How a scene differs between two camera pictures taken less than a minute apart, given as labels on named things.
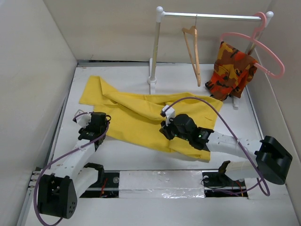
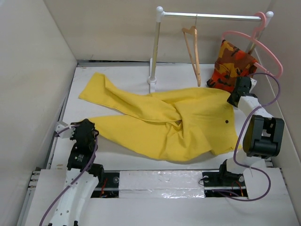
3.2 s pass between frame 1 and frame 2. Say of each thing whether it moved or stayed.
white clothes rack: stayed
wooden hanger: stayed
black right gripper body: moved
